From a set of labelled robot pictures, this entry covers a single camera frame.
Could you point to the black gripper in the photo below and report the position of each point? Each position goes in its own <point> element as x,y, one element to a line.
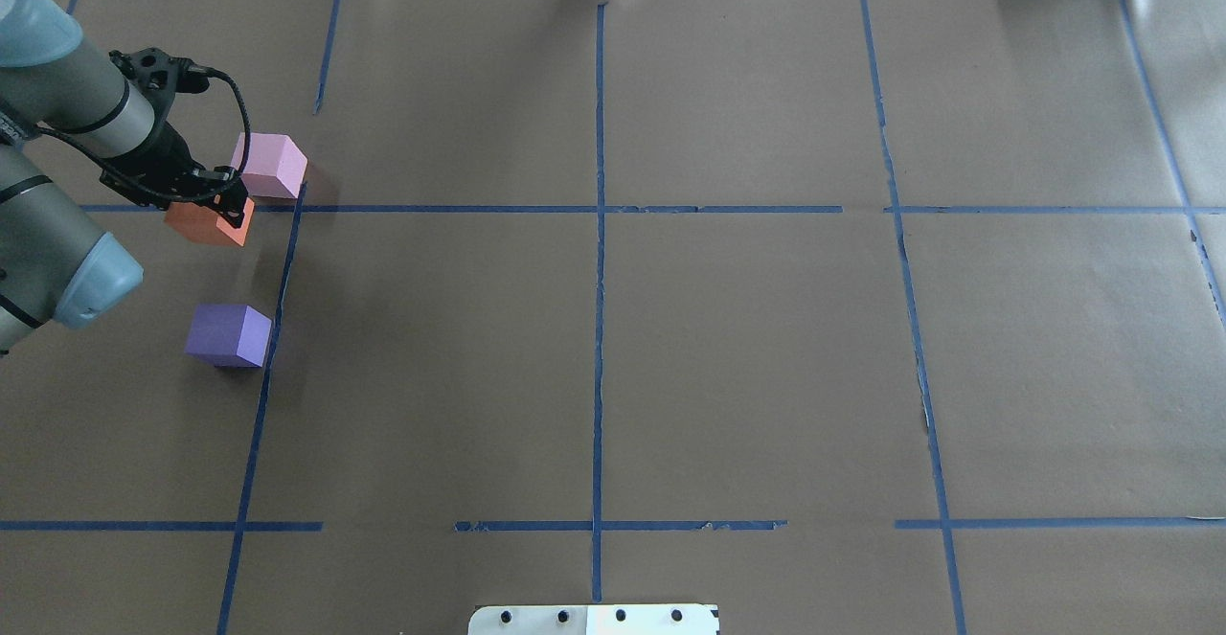
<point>169,158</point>

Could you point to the orange foam cube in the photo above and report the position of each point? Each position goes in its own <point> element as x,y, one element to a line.
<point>206,227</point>

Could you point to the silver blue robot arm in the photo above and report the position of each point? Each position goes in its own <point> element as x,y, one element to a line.
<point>69,105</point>

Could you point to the light pink foam cube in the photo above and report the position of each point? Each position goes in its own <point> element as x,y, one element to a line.
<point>275,168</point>

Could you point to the dark purple foam cube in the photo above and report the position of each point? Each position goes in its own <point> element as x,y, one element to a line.
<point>229,336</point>

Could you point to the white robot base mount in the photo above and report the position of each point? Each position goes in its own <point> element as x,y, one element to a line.
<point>633,618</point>

